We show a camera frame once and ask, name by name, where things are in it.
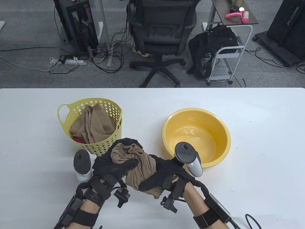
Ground black forearm battery box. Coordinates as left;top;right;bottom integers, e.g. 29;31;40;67
204;194;231;223

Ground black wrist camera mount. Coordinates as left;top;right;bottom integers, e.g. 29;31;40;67
160;179;188;213
113;186;131;208

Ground yellow plastic basin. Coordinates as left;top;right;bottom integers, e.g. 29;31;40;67
162;108;231;168

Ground black office chair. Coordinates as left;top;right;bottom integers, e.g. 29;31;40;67
126;0;202;88

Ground black cabinet on casters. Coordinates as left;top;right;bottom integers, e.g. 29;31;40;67
253;0;305;68

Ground pink lint roller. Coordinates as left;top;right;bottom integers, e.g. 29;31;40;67
226;11;249;24

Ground white power strip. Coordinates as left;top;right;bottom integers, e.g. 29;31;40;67
50;57;87;65

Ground person's left forearm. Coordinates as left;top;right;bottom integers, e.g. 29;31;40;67
69;198;103;229

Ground white cart with brown top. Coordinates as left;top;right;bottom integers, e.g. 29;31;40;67
202;0;259;86

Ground person's right hand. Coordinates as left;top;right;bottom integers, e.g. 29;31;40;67
138;155;194;192

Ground tangled black floor cables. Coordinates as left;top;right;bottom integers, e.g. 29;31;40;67
92;29;132;73

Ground black ribbed forearm pack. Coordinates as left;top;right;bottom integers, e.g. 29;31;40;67
54;193;84;229

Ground person's right forearm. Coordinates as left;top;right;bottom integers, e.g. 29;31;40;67
182;184;229;229

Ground black cable on table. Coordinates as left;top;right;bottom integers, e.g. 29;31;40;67
245;214;262;229

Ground black forearm strap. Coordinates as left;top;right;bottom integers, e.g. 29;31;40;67
193;210;219;228
71;209;99;227

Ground yellow perforated plastic basket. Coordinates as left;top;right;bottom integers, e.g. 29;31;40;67
57;98;123;156

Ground black backpack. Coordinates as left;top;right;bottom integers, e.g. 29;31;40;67
186;24;239;79

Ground metal desk leg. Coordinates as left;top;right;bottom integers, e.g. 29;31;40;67
100;0;113;68

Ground black computer tower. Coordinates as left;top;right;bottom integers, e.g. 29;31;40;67
53;0;99;56

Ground person's left hand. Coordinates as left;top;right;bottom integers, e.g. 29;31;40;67
92;138;144;189

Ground tan shorts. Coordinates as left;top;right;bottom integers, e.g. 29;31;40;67
69;104;117;144
111;143;165;199

